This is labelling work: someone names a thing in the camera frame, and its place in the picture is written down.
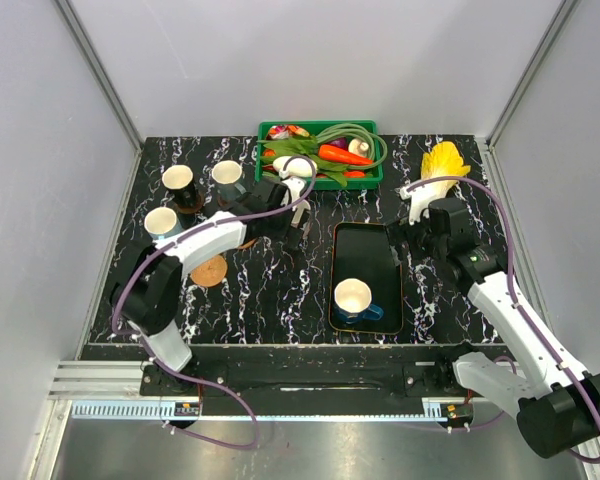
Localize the grey blue cup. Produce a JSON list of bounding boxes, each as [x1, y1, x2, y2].
[[211, 160, 246, 202]]

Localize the light brown wooden coaster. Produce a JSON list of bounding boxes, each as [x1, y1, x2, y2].
[[237, 239, 257, 250]]

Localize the dark blue cup front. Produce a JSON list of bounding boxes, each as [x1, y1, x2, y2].
[[334, 278, 384, 324]]

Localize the white cup dark body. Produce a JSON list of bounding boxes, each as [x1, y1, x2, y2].
[[162, 165, 198, 198]]

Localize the woven rattan coaster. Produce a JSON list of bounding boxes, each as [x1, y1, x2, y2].
[[190, 255, 228, 288]]

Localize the light blue cup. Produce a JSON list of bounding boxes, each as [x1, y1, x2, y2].
[[144, 207, 183, 240]]

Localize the pink cup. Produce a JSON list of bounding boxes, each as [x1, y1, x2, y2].
[[291, 200, 311, 229]]

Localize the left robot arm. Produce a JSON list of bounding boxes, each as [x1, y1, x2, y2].
[[109, 177, 313, 395]]

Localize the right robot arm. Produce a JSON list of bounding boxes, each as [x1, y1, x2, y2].
[[386, 198, 600, 459]]

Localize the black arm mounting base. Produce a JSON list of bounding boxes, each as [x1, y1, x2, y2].
[[140, 344, 467, 417]]

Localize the black serving tray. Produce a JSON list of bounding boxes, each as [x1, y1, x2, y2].
[[329, 222, 404, 335]]

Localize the white radish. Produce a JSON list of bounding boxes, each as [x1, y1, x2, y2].
[[273, 155, 318, 178]]

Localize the green plastic vegetable tray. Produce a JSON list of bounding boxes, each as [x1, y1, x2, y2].
[[255, 120, 383, 190]]

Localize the leafy green vegetable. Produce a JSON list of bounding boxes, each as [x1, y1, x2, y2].
[[258, 137, 353, 189]]

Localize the colourful snack packet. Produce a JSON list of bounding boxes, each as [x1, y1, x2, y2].
[[265, 124, 311, 141]]

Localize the yellow napa cabbage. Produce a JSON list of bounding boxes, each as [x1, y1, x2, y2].
[[420, 141, 471, 201]]

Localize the orange carrot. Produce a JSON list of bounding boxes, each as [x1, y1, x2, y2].
[[318, 144, 373, 166]]

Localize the purple onion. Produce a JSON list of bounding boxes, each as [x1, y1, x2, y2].
[[329, 137, 349, 150]]

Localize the white mushroom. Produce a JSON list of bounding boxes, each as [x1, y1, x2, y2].
[[348, 138, 370, 157]]

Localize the green long beans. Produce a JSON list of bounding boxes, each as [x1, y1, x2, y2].
[[316, 122, 388, 170]]

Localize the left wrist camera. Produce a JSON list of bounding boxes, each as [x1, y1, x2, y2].
[[281, 176, 307, 206]]

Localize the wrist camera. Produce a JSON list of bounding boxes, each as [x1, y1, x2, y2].
[[281, 176, 307, 206], [398, 185, 435, 225]]

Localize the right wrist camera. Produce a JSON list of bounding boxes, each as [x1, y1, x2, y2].
[[398, 185, 435, 225]]

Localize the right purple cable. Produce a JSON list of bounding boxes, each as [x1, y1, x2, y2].
[[407, 174, 600, 462]]

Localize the purple cable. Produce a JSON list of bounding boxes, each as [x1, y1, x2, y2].
[[407, 174, 600, 462], [110, 155, 317, 450]]

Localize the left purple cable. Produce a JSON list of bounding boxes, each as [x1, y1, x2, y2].
[[110, 155, 317, 450]]

